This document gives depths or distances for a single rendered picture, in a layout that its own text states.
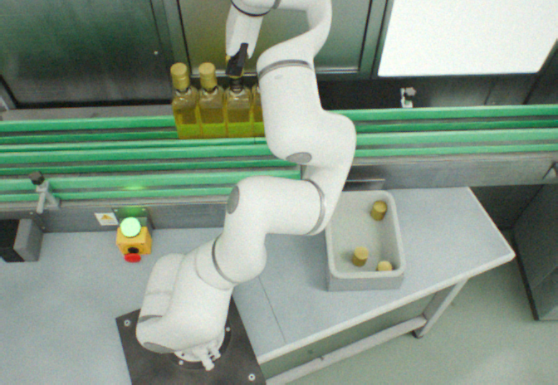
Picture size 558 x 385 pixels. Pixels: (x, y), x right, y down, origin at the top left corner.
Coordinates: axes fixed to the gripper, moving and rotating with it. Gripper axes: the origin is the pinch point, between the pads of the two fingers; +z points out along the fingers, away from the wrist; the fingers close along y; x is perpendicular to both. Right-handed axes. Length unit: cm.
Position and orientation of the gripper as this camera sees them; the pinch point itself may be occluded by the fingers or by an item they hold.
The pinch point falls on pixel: (234, 60)
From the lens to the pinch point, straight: 114.2
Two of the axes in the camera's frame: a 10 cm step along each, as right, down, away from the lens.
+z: -2.6, 5.3, 8.1
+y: 0.5, 8.4, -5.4
